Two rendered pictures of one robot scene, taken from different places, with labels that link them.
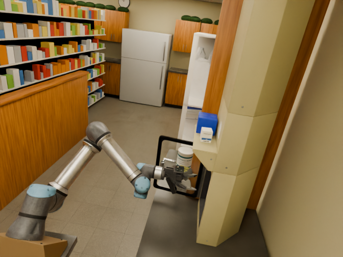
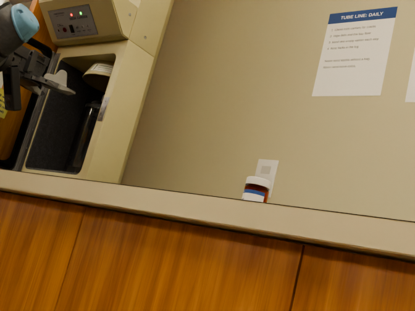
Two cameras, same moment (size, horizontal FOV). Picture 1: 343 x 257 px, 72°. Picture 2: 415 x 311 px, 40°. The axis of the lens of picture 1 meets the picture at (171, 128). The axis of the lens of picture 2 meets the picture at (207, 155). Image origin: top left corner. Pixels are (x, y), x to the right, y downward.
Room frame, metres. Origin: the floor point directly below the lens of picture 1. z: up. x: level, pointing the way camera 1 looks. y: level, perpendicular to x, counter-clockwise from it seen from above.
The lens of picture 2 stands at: (-0.15, 0.81, 0.81)
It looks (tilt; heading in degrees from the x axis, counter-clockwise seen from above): 13 degrees up; 305
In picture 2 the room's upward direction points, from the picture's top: 15 degrees clockwise
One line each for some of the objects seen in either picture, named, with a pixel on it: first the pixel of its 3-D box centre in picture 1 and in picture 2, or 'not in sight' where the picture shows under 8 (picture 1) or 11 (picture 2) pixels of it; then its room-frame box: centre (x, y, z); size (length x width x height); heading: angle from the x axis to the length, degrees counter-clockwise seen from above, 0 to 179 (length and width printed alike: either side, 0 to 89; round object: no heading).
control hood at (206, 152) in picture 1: (203, 145); (81, 18); (1.11, -0.18, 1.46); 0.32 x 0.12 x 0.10; 176
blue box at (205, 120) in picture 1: (206, 123); not in sight; (1.19, -0.18, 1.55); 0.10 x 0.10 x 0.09; 86
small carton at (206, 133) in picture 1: (205, 134); not in sight; (1.07, -0.18, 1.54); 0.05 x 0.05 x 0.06; 3
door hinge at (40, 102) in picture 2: (203, 174); (36, 110); (1.25, -0.24, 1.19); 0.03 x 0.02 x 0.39; 176
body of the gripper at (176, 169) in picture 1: (173, 174); (21, 65); (1.12, -0.05, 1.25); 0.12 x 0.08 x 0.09; 86
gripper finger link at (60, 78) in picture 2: (188, 184); (61, 80); (1.05, -0.13, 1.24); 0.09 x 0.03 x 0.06; 51
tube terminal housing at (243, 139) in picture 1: (231, 173); (112, 87); (1.10, -0.36, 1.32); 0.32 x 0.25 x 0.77; 176
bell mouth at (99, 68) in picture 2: not in sight; (113, 78); (1.08, -0.33, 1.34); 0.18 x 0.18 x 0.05
